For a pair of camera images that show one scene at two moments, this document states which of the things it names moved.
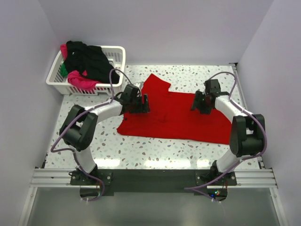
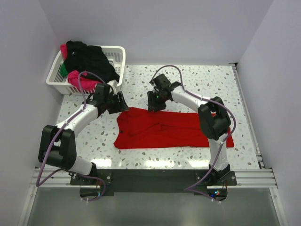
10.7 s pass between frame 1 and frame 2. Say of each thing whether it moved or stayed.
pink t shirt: stayed
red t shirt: moved
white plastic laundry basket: stayed
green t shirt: stayed
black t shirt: stayed
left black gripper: moved
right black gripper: moved
